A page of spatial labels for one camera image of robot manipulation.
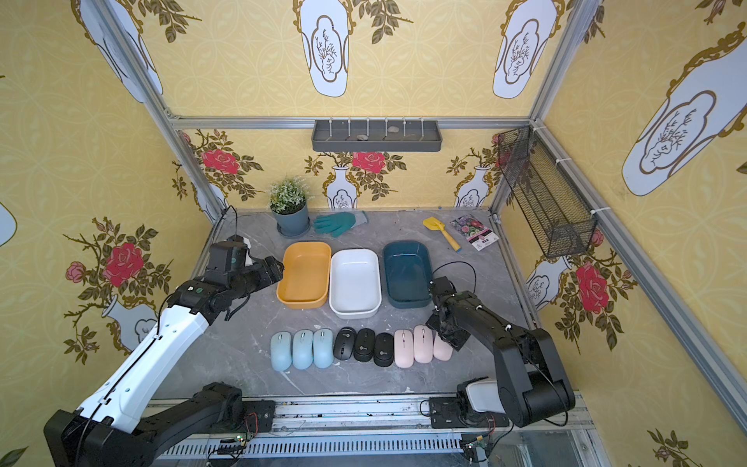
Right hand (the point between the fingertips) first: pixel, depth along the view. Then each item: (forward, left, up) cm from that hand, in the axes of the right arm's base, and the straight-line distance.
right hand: (442, 334), depth 89 cm
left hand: (+7, +47, +22) cm, 53 cm away
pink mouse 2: (-4, +6, +4) cm, 8 cm away
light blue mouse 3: (-7, +35, +4) cm, 36 cm away
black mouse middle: (-5, +23, +3) cm, 24 cm away
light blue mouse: (-9, +47, +4) cm, 48 cm away
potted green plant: (+39, +53, +18) cm, 68 cm away
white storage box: (+16, +28, +2) cm, 32 cm away
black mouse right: (-7, +18, +4) cm, 19 cm away
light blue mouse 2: (-8, +41, +4) cm, 42 cm away
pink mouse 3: (-6, +1, +3) cm, 7 cm away
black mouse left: (-5, +29, +4) cm, 30 cm away
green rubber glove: (+43, +38, +1) cm, 58 cm away
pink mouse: (-6, +12, +3) cm, 14 cm away
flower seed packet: (+40, -17, +1) cm, 44 cm away
